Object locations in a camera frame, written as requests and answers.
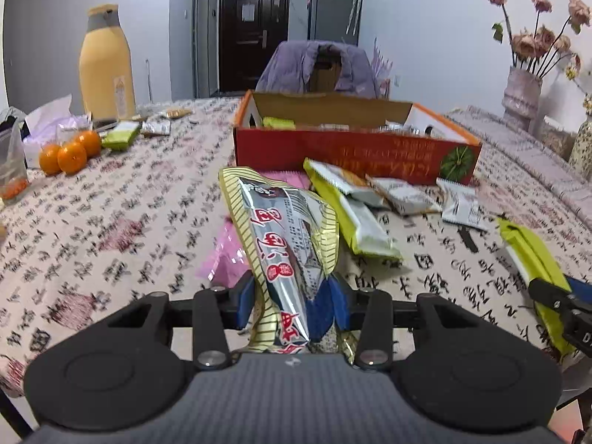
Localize pink snack packet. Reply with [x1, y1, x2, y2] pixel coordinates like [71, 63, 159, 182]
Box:
[263, 170, 312, 191]
[196, 215, 254, 284]

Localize lime green snack packet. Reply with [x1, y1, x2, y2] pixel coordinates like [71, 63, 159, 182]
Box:
[497, 216, 576, 357]

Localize white umbrella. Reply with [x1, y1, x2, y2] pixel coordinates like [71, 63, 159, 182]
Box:
[347, 0, 364, 35]

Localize yellow thermos bottle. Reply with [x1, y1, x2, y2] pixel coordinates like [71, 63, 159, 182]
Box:
[78, 4, 136, 123]

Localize folded patterned blanket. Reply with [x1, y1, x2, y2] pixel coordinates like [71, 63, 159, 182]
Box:
[441, 105, 592, 232]

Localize large green white snack packet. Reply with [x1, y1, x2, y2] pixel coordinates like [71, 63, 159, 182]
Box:
[313, 179, 403, 260]

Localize dried pink roses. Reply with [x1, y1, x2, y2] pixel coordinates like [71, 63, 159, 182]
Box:
[482, 0, 592, 79]

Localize orange white snack packet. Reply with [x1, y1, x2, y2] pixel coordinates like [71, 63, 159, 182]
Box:
[303, 157, 386, 207]

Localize grey interior door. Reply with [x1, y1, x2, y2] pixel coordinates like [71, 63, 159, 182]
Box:
[193, 0, 209, 98]

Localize white tissue paper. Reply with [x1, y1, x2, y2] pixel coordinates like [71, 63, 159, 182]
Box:
[23, 95, 75, 167]

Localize white labelled snack packet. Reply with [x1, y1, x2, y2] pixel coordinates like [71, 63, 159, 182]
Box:
[437, 178, 491, 232]

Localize gold striped silver snack packet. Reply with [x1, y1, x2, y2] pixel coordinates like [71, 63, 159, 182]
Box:
[217, 166, 340, 354]

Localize floral patterned vase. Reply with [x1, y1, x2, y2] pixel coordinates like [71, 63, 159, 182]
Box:
[568, 118, 592, 181]

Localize tan snack packet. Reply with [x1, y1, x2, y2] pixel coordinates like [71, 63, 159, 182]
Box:
[370, 176, 445, 216]

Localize lilac plastic bag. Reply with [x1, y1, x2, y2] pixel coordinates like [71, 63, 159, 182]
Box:
[55, 113, 93, 143]

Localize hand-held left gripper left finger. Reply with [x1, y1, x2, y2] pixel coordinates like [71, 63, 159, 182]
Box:
[99, 275, 255, 371]

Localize small silver snack packet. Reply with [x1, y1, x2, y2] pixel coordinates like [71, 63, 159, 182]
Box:
[141, 120, 172, 137]

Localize pink ceramic vase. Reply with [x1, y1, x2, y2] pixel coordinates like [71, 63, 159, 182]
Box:
[502, 65, 543, 135]

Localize purple jacket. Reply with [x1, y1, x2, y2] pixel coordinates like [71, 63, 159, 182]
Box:
[255, 41, 382, 100]

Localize brown chair back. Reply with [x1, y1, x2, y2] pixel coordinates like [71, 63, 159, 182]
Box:
[309, 53, 343, 93]

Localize red cardboard box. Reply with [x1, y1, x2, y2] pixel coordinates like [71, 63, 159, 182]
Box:
[232, 90, 483, 186]

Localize grey refrigerator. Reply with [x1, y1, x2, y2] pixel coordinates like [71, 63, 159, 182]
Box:
[307, 0, 364, 47]

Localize orange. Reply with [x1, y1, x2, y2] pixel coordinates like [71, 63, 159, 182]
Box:
[58, 141, 88, 175]
[74, 130, 102, 158]
[38, 144, 63, 175]

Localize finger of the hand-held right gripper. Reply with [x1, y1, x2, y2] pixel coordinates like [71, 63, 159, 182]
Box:
[527, 277, 577, 312]
[562, 276, 592, 304]

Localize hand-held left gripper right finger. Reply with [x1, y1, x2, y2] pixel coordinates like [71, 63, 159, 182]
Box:
[330, 280, 470, 371]

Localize glass jar of nuts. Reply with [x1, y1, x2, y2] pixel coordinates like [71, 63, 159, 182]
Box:
[539, 115, 579, 160]

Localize dark entrance door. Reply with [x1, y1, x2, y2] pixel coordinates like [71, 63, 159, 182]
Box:
[219, 0, 290, 93]

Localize yellow flower branches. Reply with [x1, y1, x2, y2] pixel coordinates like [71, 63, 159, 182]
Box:
[564, 53, 592, 116]

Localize green boxy snack packet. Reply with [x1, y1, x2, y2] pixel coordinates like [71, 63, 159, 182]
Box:
[102, 121, 142, 151]

